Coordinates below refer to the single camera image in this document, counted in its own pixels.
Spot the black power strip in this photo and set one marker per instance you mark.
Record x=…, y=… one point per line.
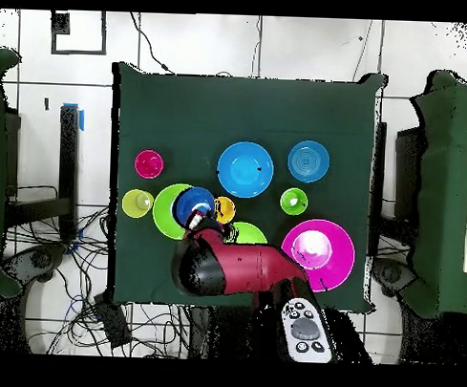
x=112, y=323

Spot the green bowl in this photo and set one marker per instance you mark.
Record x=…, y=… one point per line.
x=164, y=214
x=251, y=234

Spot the translucent light blue bowl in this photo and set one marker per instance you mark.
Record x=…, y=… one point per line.
x=308, y=173

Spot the small dark blue bowl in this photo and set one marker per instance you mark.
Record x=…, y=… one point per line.
x=191, y=199

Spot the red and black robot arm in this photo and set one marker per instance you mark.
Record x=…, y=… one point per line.
x=254, y=267

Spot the translucent yellow cup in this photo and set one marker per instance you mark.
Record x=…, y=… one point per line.
x=130, y=203

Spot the dark green tablecloth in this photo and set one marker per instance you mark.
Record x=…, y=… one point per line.
x=244, y=109

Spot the black stand frame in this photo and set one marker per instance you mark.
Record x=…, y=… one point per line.
x=68, y=157
x=408, y=169

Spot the orange cup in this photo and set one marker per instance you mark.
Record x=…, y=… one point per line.
x=226, y=210

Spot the blue tape strip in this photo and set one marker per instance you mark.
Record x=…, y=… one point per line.
x=81, y=120

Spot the red cup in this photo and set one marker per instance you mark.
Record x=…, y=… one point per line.
x=149, y=164

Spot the black pedestal leg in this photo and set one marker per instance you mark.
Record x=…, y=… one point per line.
x=392, y=272
x=40, y=259

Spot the green cup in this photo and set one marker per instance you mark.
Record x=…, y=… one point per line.
x=286, y=203

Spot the large pink bowl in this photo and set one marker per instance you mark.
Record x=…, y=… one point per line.
x=338, y=254

